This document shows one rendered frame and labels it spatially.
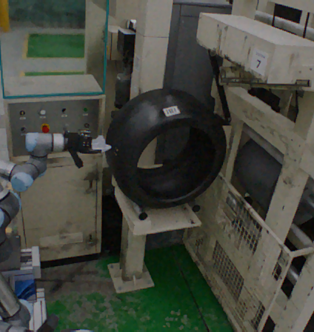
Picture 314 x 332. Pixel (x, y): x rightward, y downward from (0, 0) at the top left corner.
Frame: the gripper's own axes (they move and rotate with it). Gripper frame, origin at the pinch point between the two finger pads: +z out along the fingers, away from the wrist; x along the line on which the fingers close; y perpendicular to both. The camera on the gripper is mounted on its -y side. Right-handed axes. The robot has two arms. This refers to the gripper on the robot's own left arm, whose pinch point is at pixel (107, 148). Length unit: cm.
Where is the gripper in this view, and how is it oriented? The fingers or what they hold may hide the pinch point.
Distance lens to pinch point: 165.4
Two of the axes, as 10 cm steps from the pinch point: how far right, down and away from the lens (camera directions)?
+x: -3.4, -5.1, 7.9
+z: 9.1, 0.1, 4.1
